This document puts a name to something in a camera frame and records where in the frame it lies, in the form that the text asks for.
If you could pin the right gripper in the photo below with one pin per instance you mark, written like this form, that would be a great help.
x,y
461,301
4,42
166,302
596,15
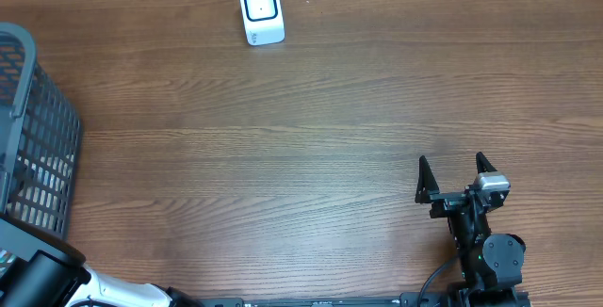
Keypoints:
x,y
448,202

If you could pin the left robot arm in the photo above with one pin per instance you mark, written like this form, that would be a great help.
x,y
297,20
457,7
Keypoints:
x,y
49,272

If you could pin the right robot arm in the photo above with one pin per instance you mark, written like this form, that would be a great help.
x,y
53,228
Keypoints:
x,y
491,264

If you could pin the white barcode scanner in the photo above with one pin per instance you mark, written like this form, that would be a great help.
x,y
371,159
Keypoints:
x,y
263,21

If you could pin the items inside basket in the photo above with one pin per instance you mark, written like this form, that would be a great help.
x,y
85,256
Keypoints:
x,y
44,203

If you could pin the grey plastic mesh basket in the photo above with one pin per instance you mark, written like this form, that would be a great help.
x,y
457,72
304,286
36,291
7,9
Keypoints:
x,y
37,119

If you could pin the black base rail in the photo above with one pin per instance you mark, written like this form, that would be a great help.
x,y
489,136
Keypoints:
x,y
405,299

